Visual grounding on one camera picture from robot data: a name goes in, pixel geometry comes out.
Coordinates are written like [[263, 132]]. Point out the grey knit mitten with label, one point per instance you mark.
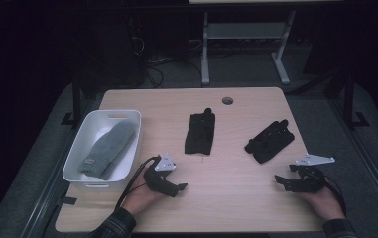
[[105, 150]]

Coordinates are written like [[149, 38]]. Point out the black metal stand post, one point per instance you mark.
[[350, 99], [76, 99]]

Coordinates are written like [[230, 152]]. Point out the white plastic bin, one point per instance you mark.
[[77, 165]]

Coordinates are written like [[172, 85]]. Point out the grey metal stand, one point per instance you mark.
[[242, 31]]

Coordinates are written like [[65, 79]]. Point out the black glove with spread fingers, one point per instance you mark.
[[271, 142]]

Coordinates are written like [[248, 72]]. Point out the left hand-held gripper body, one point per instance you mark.
[[158, 180]]

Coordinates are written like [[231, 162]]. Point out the black glove with folded fingers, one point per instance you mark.
[[200, 134]]

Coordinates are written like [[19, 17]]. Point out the person's right hand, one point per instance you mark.
[[325, 203]]

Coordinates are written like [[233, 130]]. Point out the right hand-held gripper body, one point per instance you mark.
[[309, 181]]

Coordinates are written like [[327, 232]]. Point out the person's left hand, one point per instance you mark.
[[142, 196]]

